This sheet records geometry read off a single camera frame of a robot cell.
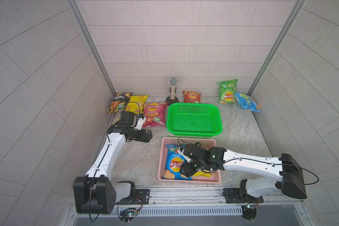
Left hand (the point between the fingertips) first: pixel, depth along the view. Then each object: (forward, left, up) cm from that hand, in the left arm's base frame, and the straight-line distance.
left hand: (146, 132), depth 82 cm
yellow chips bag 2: (-21, -33, -5) cm, 40 cm away
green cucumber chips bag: (+38, -57, +2) cm, 68 cm away
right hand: (-21, -21, -4) cm, 30 cm away
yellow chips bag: (+28, +12, -6) cm, 31 cm away
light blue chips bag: (+26, -69, 0) cm, 74 cm away
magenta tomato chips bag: (+17, -3, -4) cm, 18 cm away
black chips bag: (+28, +26, -6) cm, 39 cm away
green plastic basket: (+18, -31, -11) cm, 37 cm away
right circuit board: (-37, -53, -10) cm, 65 cm away
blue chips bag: (-15, -17, -5) cm, 23 cm away
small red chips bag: (+35, -29, -4) cm, 45 cm away
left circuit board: (-38, +5, -10) cm, 40 cm away
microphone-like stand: (+32, -15, -4) cm, 35 cm away
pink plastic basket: (-25, -31, +20) cm, 44 cm away
